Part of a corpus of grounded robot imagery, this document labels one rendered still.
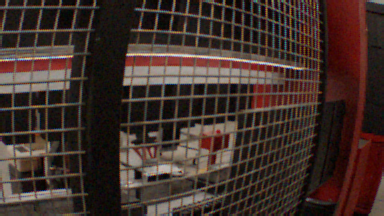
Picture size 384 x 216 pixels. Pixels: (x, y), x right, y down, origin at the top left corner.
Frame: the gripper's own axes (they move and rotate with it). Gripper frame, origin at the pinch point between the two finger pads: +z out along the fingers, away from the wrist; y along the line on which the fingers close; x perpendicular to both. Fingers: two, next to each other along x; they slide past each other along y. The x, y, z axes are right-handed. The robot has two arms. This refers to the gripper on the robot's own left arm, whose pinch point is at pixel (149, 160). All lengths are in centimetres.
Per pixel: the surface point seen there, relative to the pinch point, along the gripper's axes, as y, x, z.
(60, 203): -61, -9, 13
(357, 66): 85, -84, -15
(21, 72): -79, -32, -27
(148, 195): -14.5, -8.1, 15.1
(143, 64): -22.0, -31.8, -28.0
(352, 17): 85, -95, -43
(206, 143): 153, 92, -15
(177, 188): 2.6, -8.1, 14.6
